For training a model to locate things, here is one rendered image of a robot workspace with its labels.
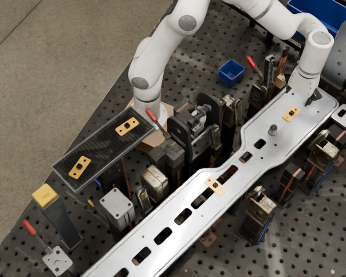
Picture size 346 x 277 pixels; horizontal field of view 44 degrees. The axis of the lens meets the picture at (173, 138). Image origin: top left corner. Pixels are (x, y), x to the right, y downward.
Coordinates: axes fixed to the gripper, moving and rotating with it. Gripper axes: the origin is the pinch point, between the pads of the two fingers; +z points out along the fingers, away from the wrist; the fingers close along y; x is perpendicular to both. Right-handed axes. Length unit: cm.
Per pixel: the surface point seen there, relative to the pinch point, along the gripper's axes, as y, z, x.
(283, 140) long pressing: 5.7, 12.0, -12.8
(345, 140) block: 22.7, 14.0, 6.5
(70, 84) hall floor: -156, 112, -21
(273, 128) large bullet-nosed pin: 0.3, 7.7, -13.6
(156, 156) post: -20, 2, -57
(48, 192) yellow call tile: -33, -4, -94
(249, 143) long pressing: -3.2, 12.0, -23.2
